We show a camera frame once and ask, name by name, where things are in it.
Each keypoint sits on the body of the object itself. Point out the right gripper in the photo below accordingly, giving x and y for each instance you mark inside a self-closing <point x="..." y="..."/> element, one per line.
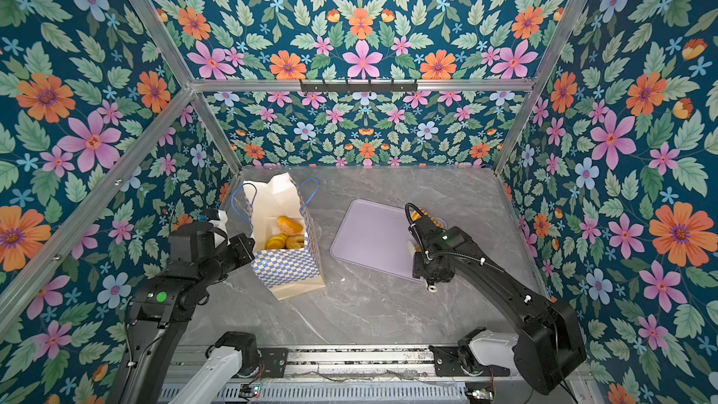
<point x="417" y="269"/>

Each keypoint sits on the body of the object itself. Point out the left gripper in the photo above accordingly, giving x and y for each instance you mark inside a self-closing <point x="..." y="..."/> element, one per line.
<point x="247" y="250"/>

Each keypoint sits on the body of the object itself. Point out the pale ridged long bread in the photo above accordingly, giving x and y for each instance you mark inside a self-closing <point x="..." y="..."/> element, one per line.
<point x="417" y="214"/>

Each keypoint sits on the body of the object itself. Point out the lilac plastic tray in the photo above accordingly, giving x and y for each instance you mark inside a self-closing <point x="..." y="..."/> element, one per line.
<point x="376" y="236"/>

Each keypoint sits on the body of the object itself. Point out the yellow oval bread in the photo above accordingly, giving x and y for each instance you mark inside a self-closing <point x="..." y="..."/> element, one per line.
<point x="276" y="243"/>

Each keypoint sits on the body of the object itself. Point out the checkered paper bag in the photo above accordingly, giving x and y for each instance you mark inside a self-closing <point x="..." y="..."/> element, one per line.
<point x="287" y="258"/>

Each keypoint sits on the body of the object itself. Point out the braided bagel bread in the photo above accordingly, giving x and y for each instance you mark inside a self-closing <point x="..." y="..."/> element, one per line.
<point x="295" y="242"/>

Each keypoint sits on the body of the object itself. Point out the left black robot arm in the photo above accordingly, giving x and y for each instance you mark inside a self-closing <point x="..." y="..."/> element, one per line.
<point x="161" y="311"/>

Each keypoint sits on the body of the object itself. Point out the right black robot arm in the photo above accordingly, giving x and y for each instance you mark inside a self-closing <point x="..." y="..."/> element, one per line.
<point x="546" y="344"/>

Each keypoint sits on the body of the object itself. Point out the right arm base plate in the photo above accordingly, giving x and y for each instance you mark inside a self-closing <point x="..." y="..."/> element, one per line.
<point x="452" y="361"/>

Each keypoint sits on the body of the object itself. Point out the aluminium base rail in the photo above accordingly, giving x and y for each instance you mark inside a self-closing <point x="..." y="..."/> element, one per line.
<point x="358" y="374"/>

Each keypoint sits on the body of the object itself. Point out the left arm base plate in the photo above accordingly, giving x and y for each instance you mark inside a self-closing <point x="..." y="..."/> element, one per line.
<point x="251" y="364"/>

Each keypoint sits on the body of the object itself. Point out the aluminium frame bars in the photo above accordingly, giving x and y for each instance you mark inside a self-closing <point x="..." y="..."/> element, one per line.
<point x="22" y="290"/>

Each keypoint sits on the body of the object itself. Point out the black hook rail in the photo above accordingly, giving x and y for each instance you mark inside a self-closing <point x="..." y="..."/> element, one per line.
<point x="358" y="86"/>

